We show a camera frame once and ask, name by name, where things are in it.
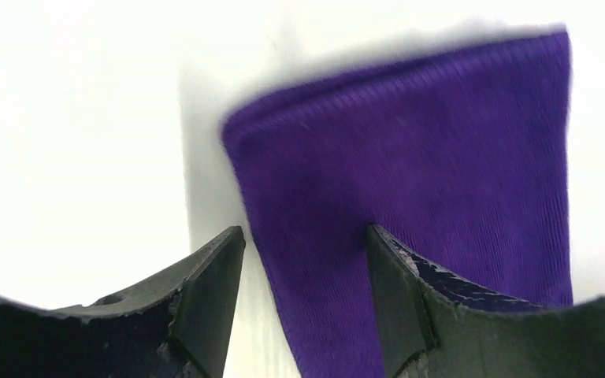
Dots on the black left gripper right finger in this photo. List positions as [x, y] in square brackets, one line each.
[434, 323]

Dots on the purple towel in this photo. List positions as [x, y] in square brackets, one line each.
[460, 155]

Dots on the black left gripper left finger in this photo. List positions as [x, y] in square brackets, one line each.
[175, 323]

